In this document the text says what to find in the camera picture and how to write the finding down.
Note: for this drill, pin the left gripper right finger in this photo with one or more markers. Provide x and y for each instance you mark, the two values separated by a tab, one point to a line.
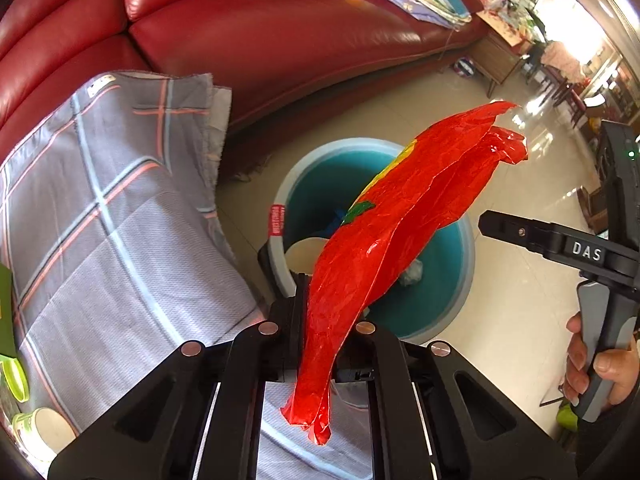
433	415

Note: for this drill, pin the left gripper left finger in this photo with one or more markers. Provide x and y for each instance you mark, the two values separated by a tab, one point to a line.
196	415

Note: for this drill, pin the red plastic snack bag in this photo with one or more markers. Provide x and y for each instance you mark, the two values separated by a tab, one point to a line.
429	185

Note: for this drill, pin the pink wedding paper cup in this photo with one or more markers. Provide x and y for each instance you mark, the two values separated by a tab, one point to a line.
303	255

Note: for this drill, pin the teal round trash bin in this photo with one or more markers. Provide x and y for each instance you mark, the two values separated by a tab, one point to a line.
312	200

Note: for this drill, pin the person's right hand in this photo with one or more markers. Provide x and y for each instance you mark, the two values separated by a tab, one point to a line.
619	366

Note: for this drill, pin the white detox supplement bottle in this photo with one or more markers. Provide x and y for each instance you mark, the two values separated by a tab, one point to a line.
43	432

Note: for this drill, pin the lime green lid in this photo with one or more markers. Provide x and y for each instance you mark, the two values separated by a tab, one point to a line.
16	378

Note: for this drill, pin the green white biscuit box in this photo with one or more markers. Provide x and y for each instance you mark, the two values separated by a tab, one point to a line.
7	343

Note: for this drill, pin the grey plaid cloth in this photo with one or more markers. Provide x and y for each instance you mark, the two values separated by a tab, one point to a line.
110	227

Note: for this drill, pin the wooden side table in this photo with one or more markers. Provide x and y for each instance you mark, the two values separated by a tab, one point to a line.
500	52

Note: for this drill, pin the red leather sofa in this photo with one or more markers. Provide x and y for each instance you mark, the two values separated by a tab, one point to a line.
270	53

